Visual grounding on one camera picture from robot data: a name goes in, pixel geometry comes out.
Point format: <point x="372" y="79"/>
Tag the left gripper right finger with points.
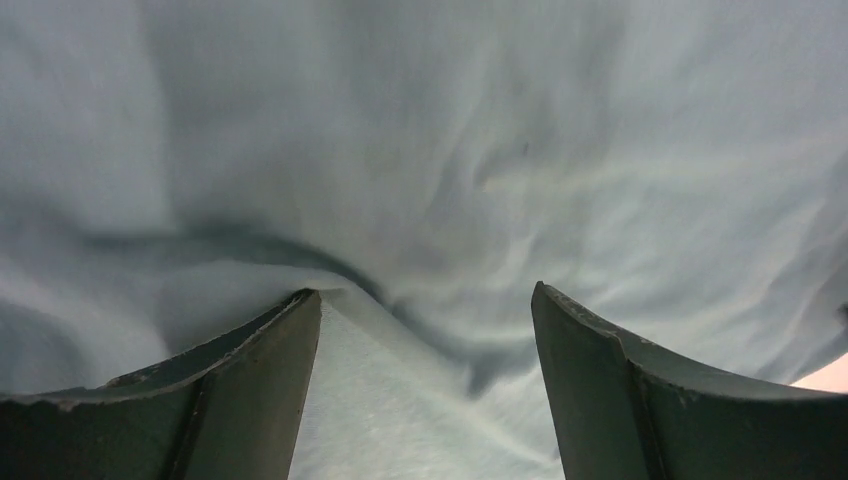
<point x="624" y="407"/>

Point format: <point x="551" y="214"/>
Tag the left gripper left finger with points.
<point x="229" y="408"/>

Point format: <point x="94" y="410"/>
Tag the grey-blue t-shirt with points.
<point x="170" y="169"/>

